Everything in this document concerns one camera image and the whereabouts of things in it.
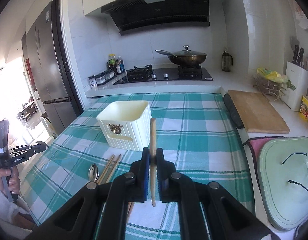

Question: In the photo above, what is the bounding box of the black wok with lid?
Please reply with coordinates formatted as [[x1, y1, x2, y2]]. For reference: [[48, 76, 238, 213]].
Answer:
[[155, 45, 207, 67]]

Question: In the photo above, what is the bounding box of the cream plastic utensil box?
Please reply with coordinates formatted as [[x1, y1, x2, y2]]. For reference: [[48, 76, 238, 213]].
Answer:
[[97, 100, 152, 151]]

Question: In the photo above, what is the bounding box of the spice jar rack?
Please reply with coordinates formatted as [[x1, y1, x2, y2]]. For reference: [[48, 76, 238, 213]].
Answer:
[[88, 70, 115, 89]]

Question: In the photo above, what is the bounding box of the black gas stove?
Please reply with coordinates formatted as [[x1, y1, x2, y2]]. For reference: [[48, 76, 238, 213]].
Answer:
[[114, 64, 213, 85]]

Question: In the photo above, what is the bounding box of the pink cloth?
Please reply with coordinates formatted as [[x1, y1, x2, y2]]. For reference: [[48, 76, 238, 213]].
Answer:
[[243, 136, 285, 170]]

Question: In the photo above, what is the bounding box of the wooden chopstick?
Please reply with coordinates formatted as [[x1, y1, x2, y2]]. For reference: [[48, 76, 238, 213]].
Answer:
[[97, 154, 115, 185], [105, 154, 122, 184], [150, 118, 157, 207]]

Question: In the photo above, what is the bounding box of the metal spoon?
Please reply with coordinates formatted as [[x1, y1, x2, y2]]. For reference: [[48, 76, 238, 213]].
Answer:
[[88, 163, 99, 182]]

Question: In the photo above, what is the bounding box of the grey refrigerator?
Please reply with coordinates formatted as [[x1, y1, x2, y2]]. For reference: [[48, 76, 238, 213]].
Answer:
[[26, 2, 79, 135]]

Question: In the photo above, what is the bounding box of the green pot lid board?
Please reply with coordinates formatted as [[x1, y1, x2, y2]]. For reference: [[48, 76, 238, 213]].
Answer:
[[257, 137, 308, 230]]

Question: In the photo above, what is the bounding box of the wooden cutting board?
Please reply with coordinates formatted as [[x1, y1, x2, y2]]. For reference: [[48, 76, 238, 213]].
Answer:
[[228, 90, 290, 134]]

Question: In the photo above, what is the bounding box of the sauce bottles group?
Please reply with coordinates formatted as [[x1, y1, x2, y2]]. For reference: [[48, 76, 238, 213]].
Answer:
[[107, 54, 125, 76]]

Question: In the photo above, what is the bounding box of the person's left hand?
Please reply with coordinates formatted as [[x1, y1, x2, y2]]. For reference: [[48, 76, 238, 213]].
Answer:
[[0, 166, 20, 196]]

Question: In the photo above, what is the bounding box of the dark glass kettle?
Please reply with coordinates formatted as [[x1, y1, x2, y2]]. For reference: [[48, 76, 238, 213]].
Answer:
[[221, 50, 233, 72]]

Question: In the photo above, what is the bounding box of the wire basket with yellow bag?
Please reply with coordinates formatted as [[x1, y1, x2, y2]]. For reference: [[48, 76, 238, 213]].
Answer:
[[253, 68, 296, 101]]

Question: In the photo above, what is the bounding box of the white knife block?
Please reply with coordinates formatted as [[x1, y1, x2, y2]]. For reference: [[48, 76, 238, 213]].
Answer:
[[286, 36, 308, 112]]

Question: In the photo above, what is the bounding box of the black range hood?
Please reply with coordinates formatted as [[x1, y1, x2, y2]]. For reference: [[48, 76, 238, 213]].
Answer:
[[101, 0, 210, 35]]

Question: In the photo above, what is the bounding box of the yellow snack packet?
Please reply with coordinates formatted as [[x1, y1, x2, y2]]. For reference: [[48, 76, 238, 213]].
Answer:
[[299, 95, 308, 122]]

